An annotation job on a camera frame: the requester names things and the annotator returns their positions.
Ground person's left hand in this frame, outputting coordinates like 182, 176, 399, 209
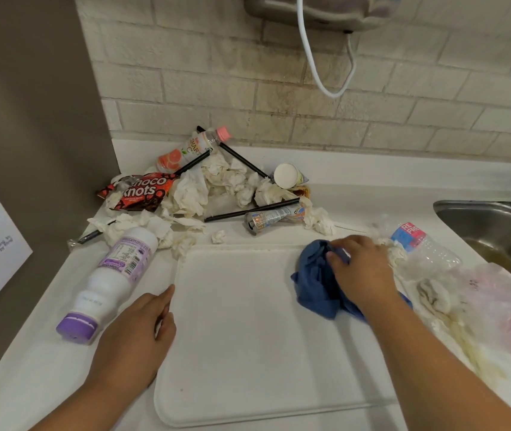
88, 284, 177, 392

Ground person's right hand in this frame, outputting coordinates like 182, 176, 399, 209
326, 235, 402, 317

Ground blue cloth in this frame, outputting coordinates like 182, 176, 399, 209
291, 240, 413, 322

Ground white plastic tray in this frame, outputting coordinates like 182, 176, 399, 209
153, 244, 401, 429

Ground person's left forearm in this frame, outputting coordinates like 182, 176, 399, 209
31, 379, 149, 431

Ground person's right forearm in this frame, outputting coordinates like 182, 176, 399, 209
363, 295, 511, 431

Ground white bottle with purple cap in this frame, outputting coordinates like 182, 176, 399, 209
55, 226, 160, 345

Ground crushed silver can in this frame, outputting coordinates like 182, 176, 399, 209
244, 204, 306, 236

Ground clear plastic water bottle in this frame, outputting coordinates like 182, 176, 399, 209
389, 221, 463, 271

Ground white lidded cup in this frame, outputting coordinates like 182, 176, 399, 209
272, 163, 310, 190

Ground short black straw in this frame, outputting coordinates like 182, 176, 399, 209
174, 150, 212, 176
77, 220, 118, 245

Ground pile of crumpled white tissues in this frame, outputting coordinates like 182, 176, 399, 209
87, 150, 338, 262

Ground red brown snack packet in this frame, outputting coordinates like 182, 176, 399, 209
97, 172, 180, 213

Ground soiled crumpled paper towels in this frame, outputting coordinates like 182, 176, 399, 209
372, 237, 508, 387

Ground clear pink plastic bag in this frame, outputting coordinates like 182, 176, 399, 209
395, 259, 511, 369

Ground stainless steel sink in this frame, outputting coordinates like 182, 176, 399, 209
433, 199, 511, 306

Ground orange juice bottle pink cap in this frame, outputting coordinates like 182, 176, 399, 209
156, 126, 233, 174

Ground white cable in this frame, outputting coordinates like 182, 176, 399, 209
297, 0, 357, 98

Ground grey wall dispenser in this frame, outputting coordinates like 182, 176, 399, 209
243, 0, 405, 34

